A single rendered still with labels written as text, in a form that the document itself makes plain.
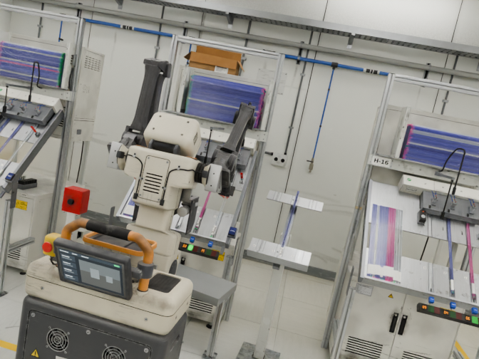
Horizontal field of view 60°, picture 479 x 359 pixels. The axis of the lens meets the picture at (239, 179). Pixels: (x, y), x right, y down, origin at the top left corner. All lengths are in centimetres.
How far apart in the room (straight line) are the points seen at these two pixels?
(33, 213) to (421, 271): 256
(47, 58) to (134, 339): 233
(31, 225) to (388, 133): 256
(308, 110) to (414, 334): 231
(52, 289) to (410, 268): 184
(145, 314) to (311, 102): 320
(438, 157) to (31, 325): 234
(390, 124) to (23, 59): 260
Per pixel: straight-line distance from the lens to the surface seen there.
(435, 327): 294
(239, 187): 261
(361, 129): 426
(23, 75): 343
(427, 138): 282
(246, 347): 288
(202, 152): 271
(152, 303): 141
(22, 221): 334
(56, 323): 161
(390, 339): 293
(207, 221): 249
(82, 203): 285
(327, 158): 425
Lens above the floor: 142
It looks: 8 degrees down
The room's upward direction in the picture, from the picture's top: 12 degrees clockwise
